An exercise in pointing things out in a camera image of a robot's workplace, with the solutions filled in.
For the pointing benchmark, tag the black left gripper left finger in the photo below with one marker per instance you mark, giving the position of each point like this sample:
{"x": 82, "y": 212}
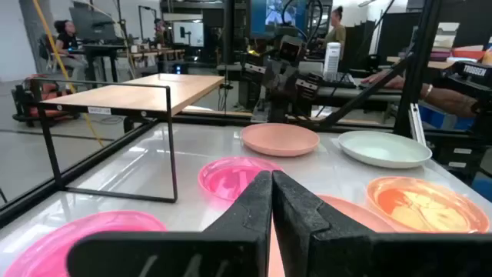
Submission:
{"x": 230, "y": 250}

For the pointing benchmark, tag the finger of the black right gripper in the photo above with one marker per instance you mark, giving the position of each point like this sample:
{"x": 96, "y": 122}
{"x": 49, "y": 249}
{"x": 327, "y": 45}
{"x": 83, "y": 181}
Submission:
{"x": 303, "y": 85}
{"x": 273, "y": 79}

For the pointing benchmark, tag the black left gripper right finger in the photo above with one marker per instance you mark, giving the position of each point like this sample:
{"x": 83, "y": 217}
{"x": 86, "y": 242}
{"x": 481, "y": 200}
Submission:
{"x": 326, "y": 250}

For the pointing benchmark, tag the salmon pink opaque plate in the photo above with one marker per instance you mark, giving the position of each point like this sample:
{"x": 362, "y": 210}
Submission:
{"x": 357, "y": 215}
{"x": 280, "y": 138}

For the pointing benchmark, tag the white opaque plate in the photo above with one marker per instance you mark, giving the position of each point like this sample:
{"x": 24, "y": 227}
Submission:
{"x": 384, "y": 150}

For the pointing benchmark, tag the person's forearm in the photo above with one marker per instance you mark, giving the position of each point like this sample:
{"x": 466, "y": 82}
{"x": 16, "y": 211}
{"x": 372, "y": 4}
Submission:
{"x": 449, "y": 101}

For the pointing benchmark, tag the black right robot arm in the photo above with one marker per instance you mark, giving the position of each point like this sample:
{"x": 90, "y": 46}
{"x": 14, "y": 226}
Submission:
{"x": 278, "y": 111}

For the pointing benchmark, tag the black keyboard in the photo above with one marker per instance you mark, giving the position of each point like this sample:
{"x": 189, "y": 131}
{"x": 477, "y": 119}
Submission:
{"x": 338, "y": 81}

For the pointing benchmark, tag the white tower air purifier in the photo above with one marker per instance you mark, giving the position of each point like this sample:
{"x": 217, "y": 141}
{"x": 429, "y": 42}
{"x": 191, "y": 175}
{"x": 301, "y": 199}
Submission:
{"x": 331, "y": 57}

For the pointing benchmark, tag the person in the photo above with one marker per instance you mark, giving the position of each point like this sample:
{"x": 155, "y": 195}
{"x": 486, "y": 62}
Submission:
{"x": 337, "y": 32}
{"x": 159, "y": 31}
{"x": 66, "y": 42}

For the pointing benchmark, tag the blue lit screen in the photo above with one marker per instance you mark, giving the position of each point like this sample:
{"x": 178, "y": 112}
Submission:
{"x": 276, "y": 15}

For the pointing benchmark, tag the person's hand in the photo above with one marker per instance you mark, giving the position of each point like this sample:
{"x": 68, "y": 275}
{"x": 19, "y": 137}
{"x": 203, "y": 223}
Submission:
{"x": 378, "y": 80}

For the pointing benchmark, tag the orange transparent plate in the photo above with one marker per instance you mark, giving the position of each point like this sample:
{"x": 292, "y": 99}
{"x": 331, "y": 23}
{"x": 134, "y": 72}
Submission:
{"x": 426, "y": 207}

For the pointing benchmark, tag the blue storage bin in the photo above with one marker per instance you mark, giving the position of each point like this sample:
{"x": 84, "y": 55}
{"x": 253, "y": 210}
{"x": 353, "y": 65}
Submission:
{"x": 442, "y": 117}

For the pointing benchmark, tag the black drawer unit white labels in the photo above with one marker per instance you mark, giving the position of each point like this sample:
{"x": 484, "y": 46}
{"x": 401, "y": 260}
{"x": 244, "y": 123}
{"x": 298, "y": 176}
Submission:
{"x": 461, "y": 155}

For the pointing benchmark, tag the dark tilted monitor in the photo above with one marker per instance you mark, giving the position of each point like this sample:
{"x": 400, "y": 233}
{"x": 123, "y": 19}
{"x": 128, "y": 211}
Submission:
{"x": 90, "y": 23}

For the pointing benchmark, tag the red floor equipment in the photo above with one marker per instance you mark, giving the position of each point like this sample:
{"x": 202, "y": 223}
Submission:
{"x": 38, "y": 100}

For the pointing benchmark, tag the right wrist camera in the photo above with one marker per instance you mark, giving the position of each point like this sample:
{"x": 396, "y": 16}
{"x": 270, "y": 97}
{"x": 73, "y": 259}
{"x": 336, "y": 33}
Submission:
{"x": 290, "y": 50}

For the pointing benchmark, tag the black aluminium table frame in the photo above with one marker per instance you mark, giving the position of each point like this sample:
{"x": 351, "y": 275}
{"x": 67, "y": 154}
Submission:
{"x": 419, "y": 57}

